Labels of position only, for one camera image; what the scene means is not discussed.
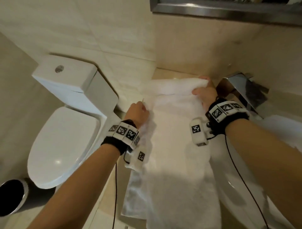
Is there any person's left hand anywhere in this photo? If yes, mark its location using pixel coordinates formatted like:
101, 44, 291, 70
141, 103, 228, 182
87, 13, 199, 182
124, 102, 150, 129

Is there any person's right hand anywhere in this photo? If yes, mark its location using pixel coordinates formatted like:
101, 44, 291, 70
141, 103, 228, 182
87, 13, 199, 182
192, 76, 218, 110

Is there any white towel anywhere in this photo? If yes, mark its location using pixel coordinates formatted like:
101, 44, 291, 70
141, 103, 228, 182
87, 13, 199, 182
121, 78, 222, 229

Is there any person's left forearm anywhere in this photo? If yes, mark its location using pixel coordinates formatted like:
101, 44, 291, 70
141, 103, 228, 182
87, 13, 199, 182
28, 143, 121, 229

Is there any person's right forearm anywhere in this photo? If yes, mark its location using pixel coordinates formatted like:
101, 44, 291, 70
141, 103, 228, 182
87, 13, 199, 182
225, 119, 302, 229

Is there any left wrist tracker band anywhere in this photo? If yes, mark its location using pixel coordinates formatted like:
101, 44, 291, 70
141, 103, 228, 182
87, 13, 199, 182
101, 120, 141, 155

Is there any wrist tracker band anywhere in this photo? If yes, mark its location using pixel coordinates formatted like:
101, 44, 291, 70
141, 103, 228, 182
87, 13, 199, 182
101, 120, 141, 155
206, 98, 250, 135

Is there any right wrist tracker band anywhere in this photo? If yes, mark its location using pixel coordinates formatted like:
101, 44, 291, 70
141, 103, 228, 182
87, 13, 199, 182
206, 98, 250, 135

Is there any chrome faucet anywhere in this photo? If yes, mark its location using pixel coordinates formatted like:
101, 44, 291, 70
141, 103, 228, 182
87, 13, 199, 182
217, 72, 270, 119

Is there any white toilet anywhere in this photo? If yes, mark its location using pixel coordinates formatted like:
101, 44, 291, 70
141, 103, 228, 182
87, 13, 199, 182
27, 55, 119, 190

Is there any white sink basin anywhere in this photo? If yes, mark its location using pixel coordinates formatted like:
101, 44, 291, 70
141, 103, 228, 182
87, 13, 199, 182
210, 115, 302, 229

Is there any black waste bin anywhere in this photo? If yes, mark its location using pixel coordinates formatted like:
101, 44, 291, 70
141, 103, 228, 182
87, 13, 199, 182
0, 179, 56, 217

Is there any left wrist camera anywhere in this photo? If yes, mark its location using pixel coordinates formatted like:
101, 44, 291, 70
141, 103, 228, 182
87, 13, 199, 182
124, 144, 147, 172

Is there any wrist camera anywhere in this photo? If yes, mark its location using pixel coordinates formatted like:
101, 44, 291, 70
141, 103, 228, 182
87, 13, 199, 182
124, 144, 147, 172
190, 117, 212, 147

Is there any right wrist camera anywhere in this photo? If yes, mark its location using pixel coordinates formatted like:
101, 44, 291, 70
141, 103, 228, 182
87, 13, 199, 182
190, 117, 212, 147

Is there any black cable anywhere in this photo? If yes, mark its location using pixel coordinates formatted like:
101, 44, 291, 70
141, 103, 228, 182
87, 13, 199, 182
205, 132, 270, 229
112, 154, 131, 229

